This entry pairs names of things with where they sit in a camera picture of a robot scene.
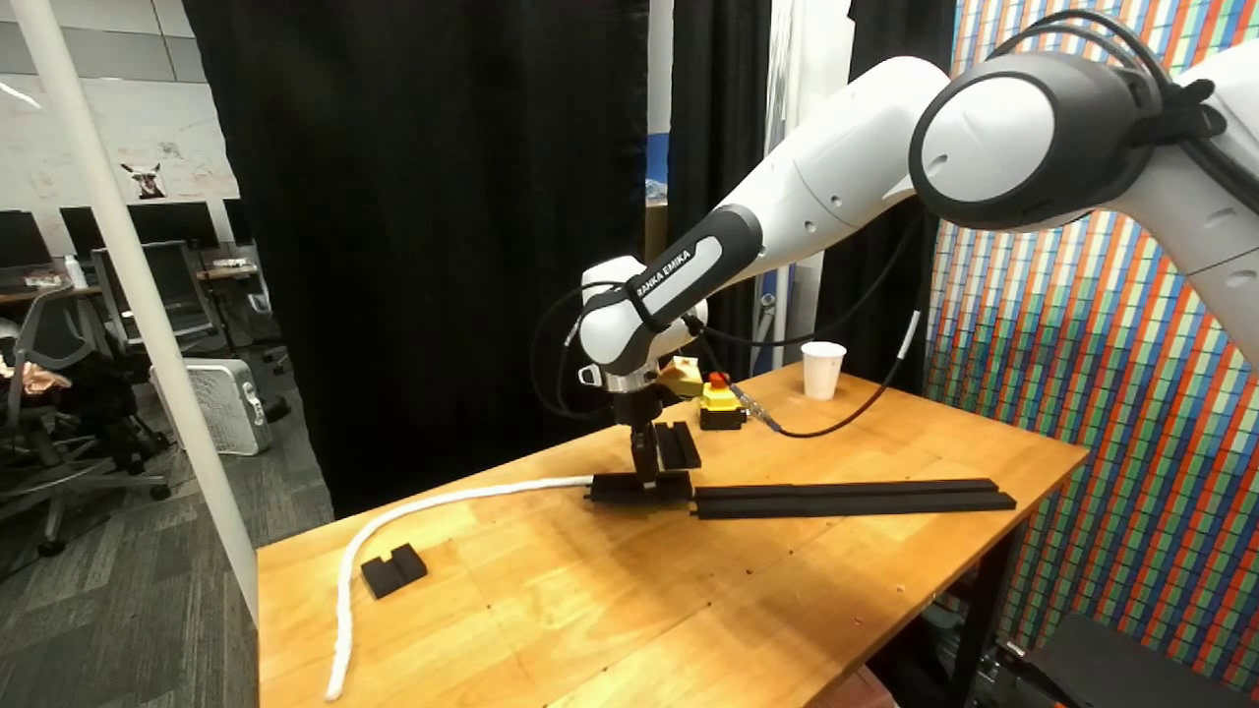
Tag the narrow black grooved track piece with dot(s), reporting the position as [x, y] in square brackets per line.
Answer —
[612, 490]

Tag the yellow emergency stop button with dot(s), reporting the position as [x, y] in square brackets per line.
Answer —
[721, 401]

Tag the white slanted pole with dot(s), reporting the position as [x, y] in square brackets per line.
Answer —
[133, 302]

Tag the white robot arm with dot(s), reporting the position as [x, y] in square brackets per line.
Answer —
[839, 159]

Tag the drone picture on wall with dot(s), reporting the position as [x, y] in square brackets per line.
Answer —
[143, 184]

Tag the wide black grooved track piece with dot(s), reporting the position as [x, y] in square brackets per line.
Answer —
[950, 494]

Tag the narrow black curtain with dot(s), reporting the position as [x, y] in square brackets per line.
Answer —
[716, 106]
[869, 302]

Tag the black office chair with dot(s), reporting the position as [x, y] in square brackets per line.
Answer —
[78, 433]

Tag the small black notched block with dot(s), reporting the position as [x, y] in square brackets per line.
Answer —
[393, 571]

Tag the wide black curtain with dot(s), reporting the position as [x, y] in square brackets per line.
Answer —
[432, 237]

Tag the black table leg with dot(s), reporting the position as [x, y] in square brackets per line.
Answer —
[985, 617]

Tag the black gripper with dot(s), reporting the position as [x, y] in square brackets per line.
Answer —
[638, 410]

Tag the white paper cup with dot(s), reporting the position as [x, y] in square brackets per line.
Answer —
[822, 371]

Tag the multicoloured woven cloth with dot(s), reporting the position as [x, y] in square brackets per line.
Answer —
[1154, 524]

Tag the white computer tower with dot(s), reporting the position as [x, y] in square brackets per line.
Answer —
[227, 406]

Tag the black stool seat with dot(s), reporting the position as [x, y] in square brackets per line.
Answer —
[1125, 669]

